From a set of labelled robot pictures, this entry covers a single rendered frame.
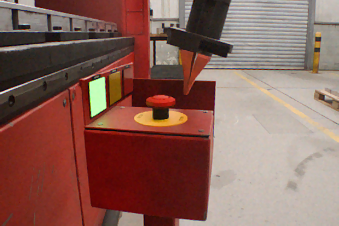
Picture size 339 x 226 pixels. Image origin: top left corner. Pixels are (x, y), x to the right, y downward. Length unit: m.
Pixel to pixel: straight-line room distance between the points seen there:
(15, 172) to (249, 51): 7.16
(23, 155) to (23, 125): 0.05
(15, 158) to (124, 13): 1.73
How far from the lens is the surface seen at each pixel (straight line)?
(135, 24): 2.08
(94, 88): 0.37
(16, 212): 0.49
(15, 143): 0.47
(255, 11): 7.50
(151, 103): 0.36
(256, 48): 7.49
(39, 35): 0.71
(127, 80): 0.49
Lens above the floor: 0.89
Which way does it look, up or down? 13 degrees down
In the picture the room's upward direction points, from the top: straight up
